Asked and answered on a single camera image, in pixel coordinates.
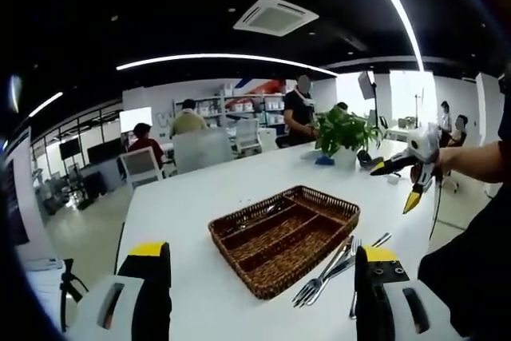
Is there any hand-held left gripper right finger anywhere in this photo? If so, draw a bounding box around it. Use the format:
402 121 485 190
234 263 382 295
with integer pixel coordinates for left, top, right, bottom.
354 244 464 341

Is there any bright white screen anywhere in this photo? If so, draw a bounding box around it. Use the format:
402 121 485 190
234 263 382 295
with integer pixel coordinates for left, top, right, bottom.
118 107 153 133

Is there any translucent white chair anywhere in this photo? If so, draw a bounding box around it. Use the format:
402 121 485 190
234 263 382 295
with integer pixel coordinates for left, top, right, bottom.
172 128 233 174

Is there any white storage shelving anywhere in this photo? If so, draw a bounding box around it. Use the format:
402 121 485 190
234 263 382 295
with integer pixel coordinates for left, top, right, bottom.
171 89 287 126

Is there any white mesh chair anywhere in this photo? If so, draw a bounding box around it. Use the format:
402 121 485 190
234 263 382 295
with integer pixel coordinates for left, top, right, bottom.
117 146 164 192

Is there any studio light on stand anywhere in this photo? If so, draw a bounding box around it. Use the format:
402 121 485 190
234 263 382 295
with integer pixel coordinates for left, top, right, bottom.
357 70 380 126

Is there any steel spoon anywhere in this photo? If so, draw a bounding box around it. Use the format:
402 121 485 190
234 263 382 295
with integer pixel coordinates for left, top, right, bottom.
231 201 287 234

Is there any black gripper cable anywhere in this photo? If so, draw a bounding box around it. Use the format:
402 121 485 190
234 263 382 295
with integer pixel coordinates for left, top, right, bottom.
429 179 444 240

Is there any black tripod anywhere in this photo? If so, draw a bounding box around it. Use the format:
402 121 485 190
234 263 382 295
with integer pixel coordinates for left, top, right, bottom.
58 257 89 332

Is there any white laptop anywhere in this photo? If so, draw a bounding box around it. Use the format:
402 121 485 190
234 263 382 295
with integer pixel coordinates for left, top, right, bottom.
2 125 69 318

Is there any black grey device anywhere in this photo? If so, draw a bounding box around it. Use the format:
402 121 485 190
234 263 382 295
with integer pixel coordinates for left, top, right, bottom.
356 149 384 169

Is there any black television on stand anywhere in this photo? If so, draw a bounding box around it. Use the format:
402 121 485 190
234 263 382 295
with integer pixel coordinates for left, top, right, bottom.
58 140 81 161

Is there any ceiling light strip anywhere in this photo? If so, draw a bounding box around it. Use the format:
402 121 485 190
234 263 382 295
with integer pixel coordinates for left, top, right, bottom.
115 53 339 77
27 91 65 118
357 0 425 73

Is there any black monitor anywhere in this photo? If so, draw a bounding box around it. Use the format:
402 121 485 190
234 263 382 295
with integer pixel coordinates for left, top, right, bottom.
86 137 123 165

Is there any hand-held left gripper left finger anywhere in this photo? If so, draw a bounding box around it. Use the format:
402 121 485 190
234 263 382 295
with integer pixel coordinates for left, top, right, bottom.
65 241 172 341

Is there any brown wicker storage tray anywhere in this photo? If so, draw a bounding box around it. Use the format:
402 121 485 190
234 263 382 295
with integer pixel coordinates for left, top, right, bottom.
207 184 362 301

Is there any potted green plant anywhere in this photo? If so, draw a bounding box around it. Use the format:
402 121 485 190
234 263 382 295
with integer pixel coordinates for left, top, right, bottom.
313 105 384 169

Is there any person's right hand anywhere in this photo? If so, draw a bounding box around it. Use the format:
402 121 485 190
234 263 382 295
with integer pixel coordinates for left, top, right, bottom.
437 147 460 178

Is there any black equipment cart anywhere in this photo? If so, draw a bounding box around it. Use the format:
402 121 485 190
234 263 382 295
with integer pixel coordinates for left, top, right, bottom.
69 165 107 210

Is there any person's black clothing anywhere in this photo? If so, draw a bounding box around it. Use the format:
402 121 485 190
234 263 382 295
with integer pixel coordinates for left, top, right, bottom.
417 73 511 338

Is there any pile of steel utensils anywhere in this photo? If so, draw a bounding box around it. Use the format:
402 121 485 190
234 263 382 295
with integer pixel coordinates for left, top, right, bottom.
291 232 392 320

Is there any ceiling air conditioner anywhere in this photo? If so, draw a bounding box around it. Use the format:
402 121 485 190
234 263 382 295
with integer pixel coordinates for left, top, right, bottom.
232 0 320 38

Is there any white office chair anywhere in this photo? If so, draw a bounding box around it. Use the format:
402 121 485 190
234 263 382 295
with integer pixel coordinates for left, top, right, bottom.
233 118 263 153

